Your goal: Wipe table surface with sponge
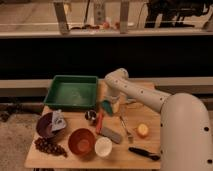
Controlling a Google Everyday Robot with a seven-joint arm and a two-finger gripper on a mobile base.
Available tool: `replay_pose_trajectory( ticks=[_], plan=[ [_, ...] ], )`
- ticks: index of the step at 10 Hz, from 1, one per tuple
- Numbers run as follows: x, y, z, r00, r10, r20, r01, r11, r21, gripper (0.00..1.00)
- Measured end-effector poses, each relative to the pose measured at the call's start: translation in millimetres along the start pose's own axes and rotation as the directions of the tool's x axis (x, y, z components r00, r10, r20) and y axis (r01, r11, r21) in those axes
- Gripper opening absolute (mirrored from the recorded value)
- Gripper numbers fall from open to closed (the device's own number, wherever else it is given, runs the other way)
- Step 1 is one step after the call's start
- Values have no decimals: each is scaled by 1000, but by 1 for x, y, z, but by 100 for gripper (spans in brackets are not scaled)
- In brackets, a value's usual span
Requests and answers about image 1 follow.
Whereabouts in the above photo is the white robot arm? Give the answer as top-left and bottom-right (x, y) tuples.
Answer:
(104, 68), (213, 171)

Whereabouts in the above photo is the metal fork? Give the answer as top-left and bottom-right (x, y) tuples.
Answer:
(119, 107), (133, 144)

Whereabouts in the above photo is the small metal cup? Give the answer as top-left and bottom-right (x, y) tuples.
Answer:
(85, 110), (97, 125)

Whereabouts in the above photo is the grey rectangular block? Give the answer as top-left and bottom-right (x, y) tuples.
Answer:
(100, 127), (122, 144)

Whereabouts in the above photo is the yellow apple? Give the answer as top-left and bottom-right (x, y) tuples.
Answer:
(136, 123), (149, 138)

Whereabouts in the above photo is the wooden table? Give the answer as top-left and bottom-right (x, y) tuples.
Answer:
(23, 79), (163, 170)

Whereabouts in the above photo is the white cup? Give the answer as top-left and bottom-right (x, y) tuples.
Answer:
(95, 137), (112, 158)

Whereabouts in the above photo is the green plastic tray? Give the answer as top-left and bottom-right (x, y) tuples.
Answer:
(44, 75), (98, 110)

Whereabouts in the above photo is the orange bowl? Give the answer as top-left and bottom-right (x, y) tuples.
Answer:
(68, 128), (96, 157)

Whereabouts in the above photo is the grey crumpled cloth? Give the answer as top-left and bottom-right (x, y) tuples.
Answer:
(52, 110), (66, 131)

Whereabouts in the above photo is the purple bowl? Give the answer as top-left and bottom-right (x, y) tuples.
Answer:
(36, 112), (62, 138)

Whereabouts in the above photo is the bunch of dark grapes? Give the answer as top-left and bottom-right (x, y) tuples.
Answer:
(34, 138), (67, 157)

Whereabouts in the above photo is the red handled tool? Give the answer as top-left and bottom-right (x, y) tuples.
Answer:
(95, 113), (104, 134)

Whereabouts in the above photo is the black handled tool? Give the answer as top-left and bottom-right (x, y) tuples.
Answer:
(128, 147), (160, 161)

